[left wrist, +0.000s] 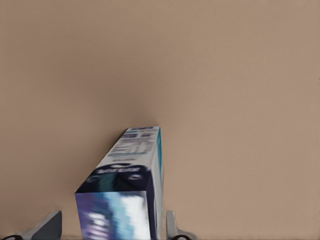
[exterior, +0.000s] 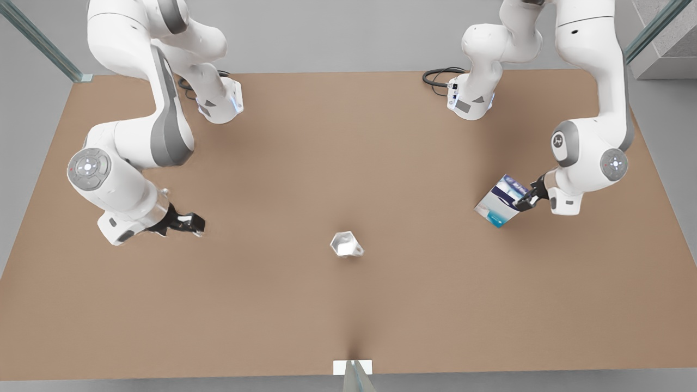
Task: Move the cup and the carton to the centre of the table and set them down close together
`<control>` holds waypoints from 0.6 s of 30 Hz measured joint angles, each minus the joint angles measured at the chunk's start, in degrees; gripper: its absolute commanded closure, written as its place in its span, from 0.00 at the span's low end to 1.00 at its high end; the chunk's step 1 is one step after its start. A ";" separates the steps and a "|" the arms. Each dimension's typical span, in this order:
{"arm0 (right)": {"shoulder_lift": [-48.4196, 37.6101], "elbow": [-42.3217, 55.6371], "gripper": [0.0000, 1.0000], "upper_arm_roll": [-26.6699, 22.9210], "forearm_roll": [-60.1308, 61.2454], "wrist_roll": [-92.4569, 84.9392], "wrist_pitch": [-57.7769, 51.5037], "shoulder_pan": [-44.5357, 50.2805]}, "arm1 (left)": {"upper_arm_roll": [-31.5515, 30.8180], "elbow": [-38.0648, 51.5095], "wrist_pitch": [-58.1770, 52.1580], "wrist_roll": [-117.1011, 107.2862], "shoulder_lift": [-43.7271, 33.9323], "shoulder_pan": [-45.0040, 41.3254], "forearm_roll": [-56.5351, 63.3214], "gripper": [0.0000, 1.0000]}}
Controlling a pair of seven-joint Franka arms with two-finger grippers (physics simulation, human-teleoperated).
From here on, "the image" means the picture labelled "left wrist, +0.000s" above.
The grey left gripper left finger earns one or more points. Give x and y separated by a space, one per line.
47 226

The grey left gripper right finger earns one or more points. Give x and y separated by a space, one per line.
172 225

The blue and white printed box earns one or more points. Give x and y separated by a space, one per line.
120 197

